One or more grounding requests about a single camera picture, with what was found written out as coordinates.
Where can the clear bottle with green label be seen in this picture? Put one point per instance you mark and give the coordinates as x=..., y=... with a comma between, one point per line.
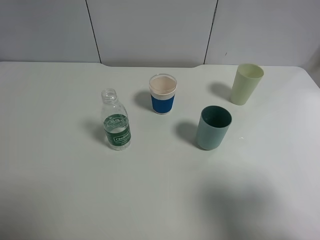
x=115, y=120

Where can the teal plastic cup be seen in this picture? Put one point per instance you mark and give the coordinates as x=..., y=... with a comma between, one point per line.
x=213, y=125

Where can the clear cup with blue sleeve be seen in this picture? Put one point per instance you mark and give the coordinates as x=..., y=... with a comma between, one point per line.
x=162, y=91

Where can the pale green plastic cup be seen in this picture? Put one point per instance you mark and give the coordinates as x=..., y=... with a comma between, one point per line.
x=246, y=79

